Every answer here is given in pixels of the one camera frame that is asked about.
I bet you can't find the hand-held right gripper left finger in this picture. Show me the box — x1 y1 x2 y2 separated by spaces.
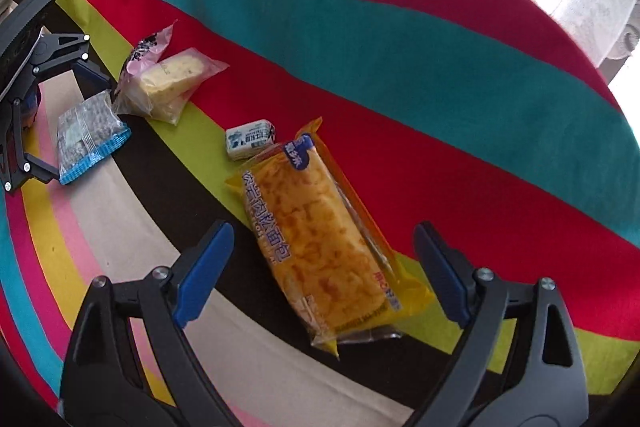
60 220 236 427

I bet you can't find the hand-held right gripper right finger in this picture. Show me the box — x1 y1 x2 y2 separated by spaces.
412 221 591 427

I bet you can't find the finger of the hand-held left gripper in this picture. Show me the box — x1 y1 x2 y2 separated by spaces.
35 32 115 102
0 101 62 195

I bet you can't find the clear packet with blue edge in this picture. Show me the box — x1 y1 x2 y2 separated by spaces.
56 90 132 186

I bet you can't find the pink chocolate packet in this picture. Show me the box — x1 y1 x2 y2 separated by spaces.
116 21 179 94

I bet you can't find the clear cake slice packet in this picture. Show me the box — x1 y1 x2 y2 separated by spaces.
114 48 230 126

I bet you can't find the clear yellow bread packet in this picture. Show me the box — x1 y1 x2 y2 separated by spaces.
224 117 435 360

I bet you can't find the small white blue candy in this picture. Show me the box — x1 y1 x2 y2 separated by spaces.
225 118 277 162

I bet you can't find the colourful striped cloth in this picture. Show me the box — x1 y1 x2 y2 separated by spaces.
0 0 640 427

